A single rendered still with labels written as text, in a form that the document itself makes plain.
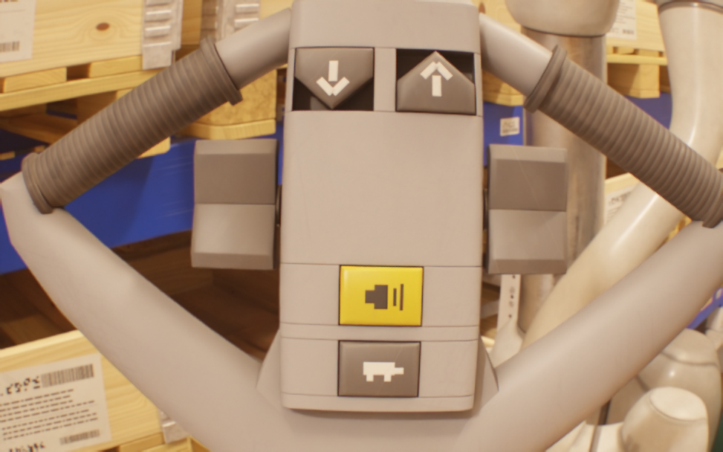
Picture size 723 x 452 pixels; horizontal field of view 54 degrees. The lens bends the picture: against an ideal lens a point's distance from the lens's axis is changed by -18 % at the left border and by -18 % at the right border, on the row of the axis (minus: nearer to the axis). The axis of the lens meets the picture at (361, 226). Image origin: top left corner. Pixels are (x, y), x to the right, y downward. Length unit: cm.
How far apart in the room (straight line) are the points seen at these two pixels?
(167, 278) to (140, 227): 143
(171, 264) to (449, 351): 227
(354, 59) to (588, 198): 55
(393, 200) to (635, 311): 14
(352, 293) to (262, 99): 88
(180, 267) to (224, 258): 226
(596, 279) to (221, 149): 44
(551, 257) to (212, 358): 17
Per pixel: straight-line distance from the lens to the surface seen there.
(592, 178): 90
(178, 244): 272
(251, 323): 239
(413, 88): 39
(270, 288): 250
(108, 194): 117
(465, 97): 39
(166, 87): 41
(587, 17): 83
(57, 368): 112
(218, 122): 121
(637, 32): 224
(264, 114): 125
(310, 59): 39
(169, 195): 123
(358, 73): 39
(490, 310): 212
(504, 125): 178
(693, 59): 78
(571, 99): 41
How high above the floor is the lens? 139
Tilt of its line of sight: 15 degrees down
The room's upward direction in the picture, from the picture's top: 1 degrees clockwise
